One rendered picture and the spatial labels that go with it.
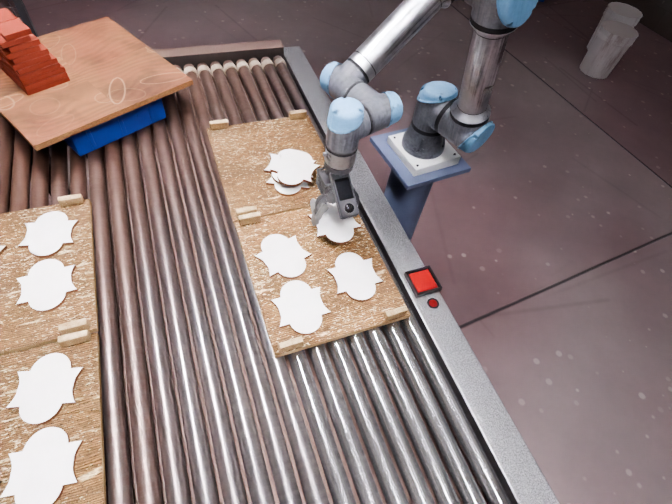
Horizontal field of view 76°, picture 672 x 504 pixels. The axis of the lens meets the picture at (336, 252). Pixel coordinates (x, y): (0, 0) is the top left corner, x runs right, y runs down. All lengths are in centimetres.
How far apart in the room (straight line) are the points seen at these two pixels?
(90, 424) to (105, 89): 97
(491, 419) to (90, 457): 83
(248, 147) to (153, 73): 39
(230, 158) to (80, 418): 81
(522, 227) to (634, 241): 70
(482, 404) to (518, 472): 15
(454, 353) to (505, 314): 130
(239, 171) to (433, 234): 146
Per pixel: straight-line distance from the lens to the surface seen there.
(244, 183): 132
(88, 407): 105
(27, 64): 157
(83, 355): 110
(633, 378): 259
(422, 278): 117
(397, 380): 104
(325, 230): 115
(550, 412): 227
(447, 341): 112
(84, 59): 172
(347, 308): 107
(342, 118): 93
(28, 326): 118
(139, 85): 155
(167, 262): 119
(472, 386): 110
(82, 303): 116
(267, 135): 148
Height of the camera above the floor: 187
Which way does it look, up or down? 53 degrees down
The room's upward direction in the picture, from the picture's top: 10 degrees clockwise
